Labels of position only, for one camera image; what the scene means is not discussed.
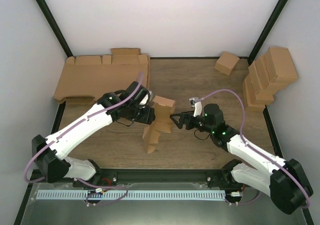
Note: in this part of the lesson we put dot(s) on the lowest stacked folded cardboard box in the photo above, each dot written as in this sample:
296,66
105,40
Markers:
247,90

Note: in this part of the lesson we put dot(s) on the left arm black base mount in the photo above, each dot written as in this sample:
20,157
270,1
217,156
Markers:
102,178

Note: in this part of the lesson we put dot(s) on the left black frame post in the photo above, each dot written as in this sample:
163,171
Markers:
42,4

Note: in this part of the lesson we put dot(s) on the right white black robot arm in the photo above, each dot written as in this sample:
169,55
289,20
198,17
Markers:
284,181

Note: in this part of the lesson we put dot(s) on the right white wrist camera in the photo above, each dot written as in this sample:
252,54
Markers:
196,103

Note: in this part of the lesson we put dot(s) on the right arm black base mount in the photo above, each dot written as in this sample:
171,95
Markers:
222,178

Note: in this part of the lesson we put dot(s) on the right black frame post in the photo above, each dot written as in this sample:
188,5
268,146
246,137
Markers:
276,12

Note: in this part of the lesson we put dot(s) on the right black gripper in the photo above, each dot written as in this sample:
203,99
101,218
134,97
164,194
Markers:
186,116

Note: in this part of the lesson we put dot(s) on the black aluminium frame rail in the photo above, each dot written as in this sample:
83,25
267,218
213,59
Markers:
127,176

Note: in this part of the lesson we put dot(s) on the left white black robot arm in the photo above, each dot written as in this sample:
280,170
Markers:
51,153

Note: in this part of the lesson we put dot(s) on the light blue slotted cable duct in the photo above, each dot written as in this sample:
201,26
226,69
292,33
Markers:
133,195

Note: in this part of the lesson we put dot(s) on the small folded cardboard box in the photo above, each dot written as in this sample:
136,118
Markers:
226,63

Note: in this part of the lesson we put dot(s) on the black frame post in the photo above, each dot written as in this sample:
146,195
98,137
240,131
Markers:
42,4
276,12

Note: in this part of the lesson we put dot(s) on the stack of flat cardboard sheets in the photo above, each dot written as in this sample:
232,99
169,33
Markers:
85,78

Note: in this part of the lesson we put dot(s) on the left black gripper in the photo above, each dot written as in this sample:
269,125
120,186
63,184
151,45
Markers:
146,118

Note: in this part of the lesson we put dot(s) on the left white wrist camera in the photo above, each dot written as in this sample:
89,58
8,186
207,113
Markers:
145,101

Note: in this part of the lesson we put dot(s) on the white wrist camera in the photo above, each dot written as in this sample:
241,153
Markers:
196,103
145,101

